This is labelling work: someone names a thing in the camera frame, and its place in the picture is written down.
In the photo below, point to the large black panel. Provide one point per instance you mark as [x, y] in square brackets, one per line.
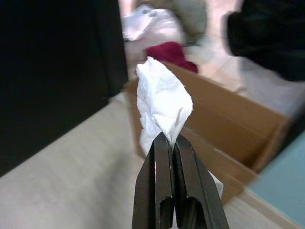
[52, 62]

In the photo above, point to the black bag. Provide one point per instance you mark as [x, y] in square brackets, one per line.
[269, 33]

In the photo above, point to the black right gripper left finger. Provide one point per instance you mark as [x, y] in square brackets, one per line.
[155, 186]

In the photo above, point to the dark red cloth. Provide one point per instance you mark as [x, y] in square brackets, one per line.
[169, 52]

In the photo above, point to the brown cardboard box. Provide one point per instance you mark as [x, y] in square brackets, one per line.
[226, 114]

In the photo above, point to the crumpled white plastic bag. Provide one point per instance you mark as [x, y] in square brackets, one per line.
[152, 26]

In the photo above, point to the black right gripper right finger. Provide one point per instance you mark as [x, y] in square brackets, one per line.
[195, 190]

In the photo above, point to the grey fabric bundle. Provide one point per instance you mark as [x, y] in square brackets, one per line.
[190, 19]

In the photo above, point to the white tissue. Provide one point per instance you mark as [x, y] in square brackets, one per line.
[162, 95]

